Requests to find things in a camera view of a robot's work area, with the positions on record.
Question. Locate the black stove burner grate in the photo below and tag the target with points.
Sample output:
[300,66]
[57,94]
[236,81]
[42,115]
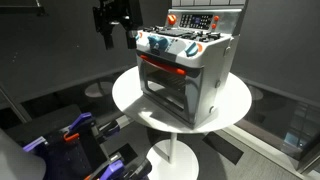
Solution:
[200,36]

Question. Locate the grey rounded object corner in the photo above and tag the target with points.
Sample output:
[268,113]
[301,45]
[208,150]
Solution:
[16,164]

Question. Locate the purple and black clamp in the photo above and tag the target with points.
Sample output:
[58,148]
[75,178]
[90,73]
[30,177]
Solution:
[115,170]

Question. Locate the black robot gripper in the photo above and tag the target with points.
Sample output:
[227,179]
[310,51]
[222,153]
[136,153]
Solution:
[113,12]

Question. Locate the upper orange stove button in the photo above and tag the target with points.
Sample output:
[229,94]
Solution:
[216,18]

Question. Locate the round white pedestal table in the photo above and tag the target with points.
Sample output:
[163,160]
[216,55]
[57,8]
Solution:
[172,159]

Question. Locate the blue left stove knob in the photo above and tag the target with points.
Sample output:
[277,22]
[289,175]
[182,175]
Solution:
[157,42]

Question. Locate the orange round stove knob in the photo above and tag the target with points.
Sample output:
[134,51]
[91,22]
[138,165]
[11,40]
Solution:
[171,19]

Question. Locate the blue right stove knob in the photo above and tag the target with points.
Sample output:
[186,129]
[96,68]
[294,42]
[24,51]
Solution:
[191,50]

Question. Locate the purple clamp with orange trigger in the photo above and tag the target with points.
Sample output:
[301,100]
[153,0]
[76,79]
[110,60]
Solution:
[98,130]

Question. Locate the orange oven door handle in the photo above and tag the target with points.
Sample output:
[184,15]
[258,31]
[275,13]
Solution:
[163,66]

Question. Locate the blue stove knob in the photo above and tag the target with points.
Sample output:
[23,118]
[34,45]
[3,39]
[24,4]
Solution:
[191,50]
[157,42]

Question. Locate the white toy stove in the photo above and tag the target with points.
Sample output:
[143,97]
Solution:
[191,98]

